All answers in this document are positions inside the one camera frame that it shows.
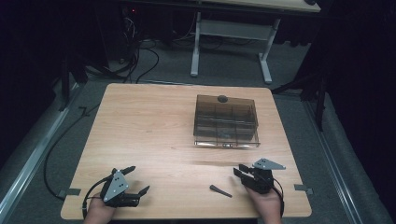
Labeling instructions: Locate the person's right hand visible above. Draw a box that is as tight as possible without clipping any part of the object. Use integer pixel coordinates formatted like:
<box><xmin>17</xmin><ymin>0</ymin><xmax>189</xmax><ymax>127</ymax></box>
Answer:
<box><xmin>247</xmin><ymin>186</ymin><xmax>284</xmax><ymax>224</ymax></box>

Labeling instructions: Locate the beige desk top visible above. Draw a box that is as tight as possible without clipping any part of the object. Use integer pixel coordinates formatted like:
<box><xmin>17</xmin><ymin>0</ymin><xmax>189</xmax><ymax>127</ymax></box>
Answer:
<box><xmin>199</xmin><ymin>0</ymin><xmax>322</xmax><ymax>14</ymax></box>

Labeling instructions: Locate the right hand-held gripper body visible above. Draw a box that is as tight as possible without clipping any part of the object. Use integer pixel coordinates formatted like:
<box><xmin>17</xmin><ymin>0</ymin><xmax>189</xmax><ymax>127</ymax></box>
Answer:
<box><xmin>243</xmin><ymin>157</ymin><xmax>287</xmax><ymax>195</ymax></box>

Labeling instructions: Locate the grey metal floor rail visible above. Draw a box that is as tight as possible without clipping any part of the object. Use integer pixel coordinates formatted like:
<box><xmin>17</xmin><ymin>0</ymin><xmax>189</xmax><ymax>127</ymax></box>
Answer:
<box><xmin>0</xmin><ymin>83</ymin><xmax>82</xmax><ymax>224</ymax></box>
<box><xmin>303</xmin><ymin>101</ymin><xmax>366</xmax><ymax>224</ymax></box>

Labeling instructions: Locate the right hand-held gripper cable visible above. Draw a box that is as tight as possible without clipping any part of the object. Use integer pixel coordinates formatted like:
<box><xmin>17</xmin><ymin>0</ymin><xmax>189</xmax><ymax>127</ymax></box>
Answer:
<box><xmin>272</xmin><ymin>177</ymin><xmax>286</xmax><ymax>218</ymax></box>

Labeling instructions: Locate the person's left hand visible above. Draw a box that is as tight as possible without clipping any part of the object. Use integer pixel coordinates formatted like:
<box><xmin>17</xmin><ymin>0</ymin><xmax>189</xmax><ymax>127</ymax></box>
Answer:
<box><xmin>82</xmin><ymin>192</ymin><xmax>118</xmax><ymax>224</ymax></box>

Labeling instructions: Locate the brown translucent compartment box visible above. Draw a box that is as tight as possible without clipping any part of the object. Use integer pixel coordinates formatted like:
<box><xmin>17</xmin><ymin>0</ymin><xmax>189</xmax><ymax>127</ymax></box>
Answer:
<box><xmin>192</xmin><ymin>93</ymin><xmax>262</xmax><ymax>148</ymax></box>

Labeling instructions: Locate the left hand-held gripper cable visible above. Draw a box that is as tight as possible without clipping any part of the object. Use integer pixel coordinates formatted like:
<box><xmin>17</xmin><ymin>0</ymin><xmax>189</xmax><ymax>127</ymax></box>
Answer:
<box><xmin>81</xmin><ymin>175</ymin><xmax>114</xmax><ymax>219</ymax></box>

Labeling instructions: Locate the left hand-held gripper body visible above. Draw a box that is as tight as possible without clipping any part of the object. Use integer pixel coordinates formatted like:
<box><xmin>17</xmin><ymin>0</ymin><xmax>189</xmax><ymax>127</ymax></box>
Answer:
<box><xmin>100</xmin><ymin>169</ymin><xmax>140</xmax><ymax>209</ymax></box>

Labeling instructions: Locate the grey tape strip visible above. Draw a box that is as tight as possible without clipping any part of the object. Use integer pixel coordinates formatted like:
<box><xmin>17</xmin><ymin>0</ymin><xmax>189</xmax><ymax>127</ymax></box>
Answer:
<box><xmin>293</xmin><ymin>183</ymin><xmax>314</xmax><ymax>196</ymax></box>
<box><xmin>57</xmin><ymin>188</ymin><xmax>82</xmax><ymax>200</ymax></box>

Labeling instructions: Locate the hand-held gripper cable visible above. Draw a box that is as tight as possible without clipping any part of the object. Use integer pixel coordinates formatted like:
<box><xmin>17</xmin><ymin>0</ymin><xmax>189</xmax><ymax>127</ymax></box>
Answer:
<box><xmin>272</xmin><ymin>177</ymin><xmax>286</xmax><ymax>218</ymax></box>
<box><xmin>81</xmin><ymin>175</ymin><xmax>114</xmax><ymax>219</ymax></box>

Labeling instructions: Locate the tangle of black cables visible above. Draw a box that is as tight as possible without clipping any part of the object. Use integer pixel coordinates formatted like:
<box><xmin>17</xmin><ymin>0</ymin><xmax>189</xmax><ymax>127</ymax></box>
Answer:
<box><xmin>83</xmin><ymin>18</ymin><xmax>200</xmax><ymax>84</ymax></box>

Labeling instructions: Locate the white metal desk frame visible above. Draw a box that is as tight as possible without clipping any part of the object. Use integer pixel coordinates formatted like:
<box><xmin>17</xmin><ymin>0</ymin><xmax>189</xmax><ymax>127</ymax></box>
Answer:
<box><xmin>190</xmin><ymin>10</ymin><xmax>282</xmax><ymax>85</ymax></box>

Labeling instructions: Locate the dark tapered stick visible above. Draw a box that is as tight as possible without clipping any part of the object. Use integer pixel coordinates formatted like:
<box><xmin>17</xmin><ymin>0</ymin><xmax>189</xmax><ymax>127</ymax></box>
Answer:
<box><xmin>208</xmin><ymin>184</ymin><xmax>233</xmax><ymax>199</ymax></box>

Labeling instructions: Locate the dark computer with red light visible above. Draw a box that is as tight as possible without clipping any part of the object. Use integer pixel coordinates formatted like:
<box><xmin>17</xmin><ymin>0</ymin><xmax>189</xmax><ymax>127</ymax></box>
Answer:
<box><xmin>120</xmin><ymin>6</ymin><xmax>148</xmax><ymax>63</ymax></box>

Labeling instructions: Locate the black metal stand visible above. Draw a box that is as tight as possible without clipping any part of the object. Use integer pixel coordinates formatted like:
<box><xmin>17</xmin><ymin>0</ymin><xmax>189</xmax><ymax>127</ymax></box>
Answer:
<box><xmin>57</xmin><ymin>52</ymin><xmax>90</xmax><ymax>112</ymax></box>
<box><xmin>270</xmin><ymin>69</ymin><xmax>329</xmax><ymax>133</ymax></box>

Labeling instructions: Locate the black floor cable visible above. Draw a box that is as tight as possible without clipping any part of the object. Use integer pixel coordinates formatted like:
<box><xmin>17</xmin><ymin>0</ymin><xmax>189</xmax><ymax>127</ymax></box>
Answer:
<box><xmin>43</xmin><ymin>104</ymin><xmax>101</xmax><ymax>202</ymax></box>

